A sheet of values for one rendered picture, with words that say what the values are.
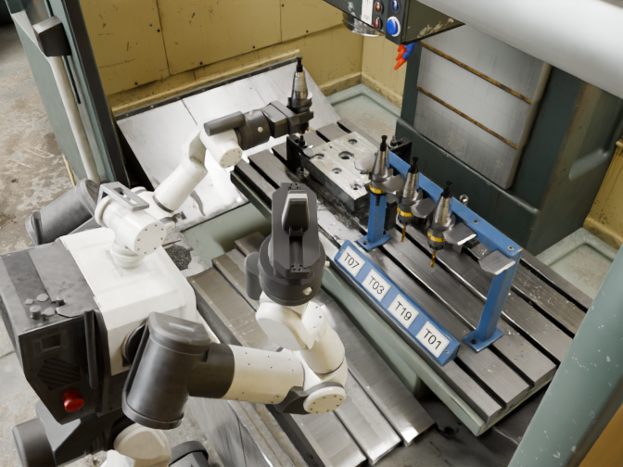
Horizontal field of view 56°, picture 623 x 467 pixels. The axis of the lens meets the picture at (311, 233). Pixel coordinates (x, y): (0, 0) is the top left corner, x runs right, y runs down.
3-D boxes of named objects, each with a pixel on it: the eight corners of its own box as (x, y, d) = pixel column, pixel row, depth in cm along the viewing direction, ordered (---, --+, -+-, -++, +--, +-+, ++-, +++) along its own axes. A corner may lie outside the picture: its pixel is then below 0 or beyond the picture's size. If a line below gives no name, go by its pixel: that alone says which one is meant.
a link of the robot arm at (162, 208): (212, 187, 147) (165, 239, 152) (186, 158, 148) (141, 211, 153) (192, 187, 137) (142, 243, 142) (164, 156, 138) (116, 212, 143)
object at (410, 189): (423, 193, 143) (426, 170, 138) (411, 201, 140) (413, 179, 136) (409, 184, 145) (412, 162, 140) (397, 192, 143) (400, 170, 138)
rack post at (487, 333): (476, 354, 147) (503, 274, 127) (462, 339, 151) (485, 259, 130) (503, 335, 152) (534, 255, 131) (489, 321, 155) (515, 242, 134)
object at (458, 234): (454, 248, 131) (455, 246, 131) (438, 235, 134) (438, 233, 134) (476, 236, 134) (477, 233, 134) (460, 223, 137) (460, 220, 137)
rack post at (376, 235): (367, 252, 174) (375, 172, 153) (356, 242, 177) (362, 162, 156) (392, 239, 178) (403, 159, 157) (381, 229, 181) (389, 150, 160)
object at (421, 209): (421, 221, 138) (421, 219, 137) (406, 209, 141) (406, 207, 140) (442, 210, 141) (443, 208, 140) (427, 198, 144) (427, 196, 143)
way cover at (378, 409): (343, 505, 148) (345, 477, 137) (184, 285, 201) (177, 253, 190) (430, 440, 160) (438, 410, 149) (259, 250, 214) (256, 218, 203)
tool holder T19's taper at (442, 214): (455, 219, 136) (460, 196, 131) (441, 226, 134) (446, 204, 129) (441, 208, 139) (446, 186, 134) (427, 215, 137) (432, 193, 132)
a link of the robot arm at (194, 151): (241, 144, 142) (206, 183, 146) (223, 120, 146) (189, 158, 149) (225, 136, 136) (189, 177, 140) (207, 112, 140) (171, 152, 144)
